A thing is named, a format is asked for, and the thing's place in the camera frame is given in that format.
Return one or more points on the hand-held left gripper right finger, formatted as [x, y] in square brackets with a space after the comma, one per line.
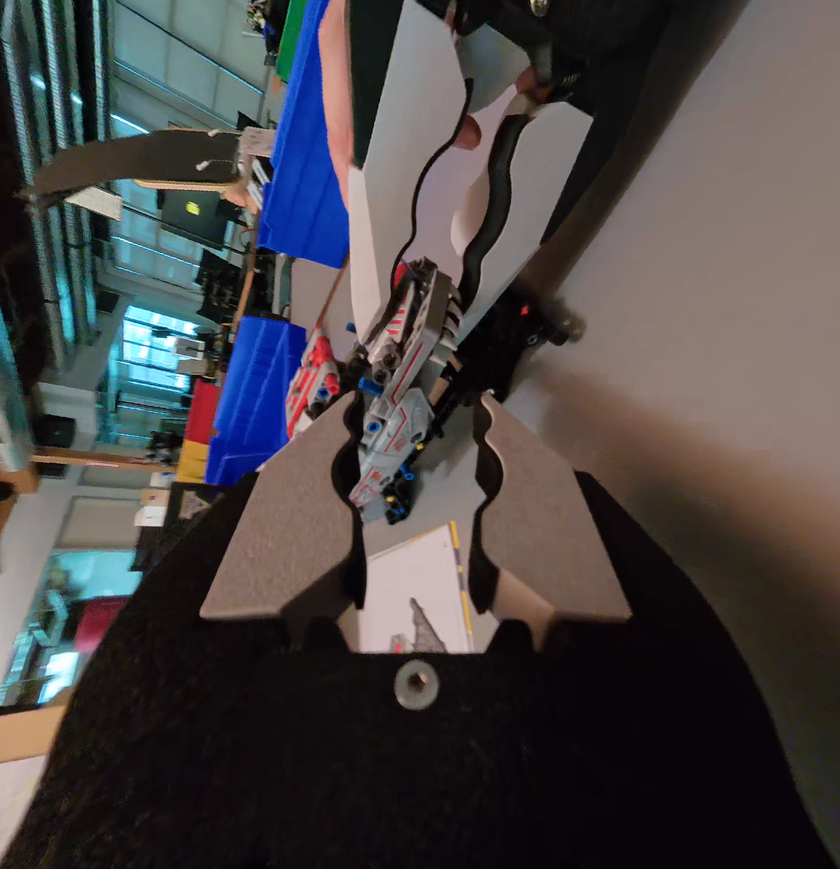
[549, 543]

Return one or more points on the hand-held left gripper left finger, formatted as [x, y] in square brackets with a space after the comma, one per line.
[284, 536]

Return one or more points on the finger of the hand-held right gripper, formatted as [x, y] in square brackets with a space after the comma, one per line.
[399, 136]
[535, 190]

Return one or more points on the grey red brick truck model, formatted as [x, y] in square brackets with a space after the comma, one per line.
[399, 421]

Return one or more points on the adjoining brown edged desk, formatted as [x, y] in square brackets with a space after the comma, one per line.
[335, 102]

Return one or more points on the grey desk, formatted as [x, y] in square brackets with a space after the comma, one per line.
[698, 271]

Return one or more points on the person's right hand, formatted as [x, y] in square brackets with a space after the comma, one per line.
[469, 134]

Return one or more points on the blue plastic bin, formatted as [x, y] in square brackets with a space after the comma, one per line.
[304, 170]
[257, 394]

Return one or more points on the yellow plastic bin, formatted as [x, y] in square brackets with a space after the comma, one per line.
[192, 461]

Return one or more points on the white instruction booklet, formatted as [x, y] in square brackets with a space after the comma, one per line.
[413, 584]

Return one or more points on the green plastic bin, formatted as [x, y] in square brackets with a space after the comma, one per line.
[291, 34]

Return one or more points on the red plastic bin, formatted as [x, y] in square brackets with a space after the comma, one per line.
[203, 411]

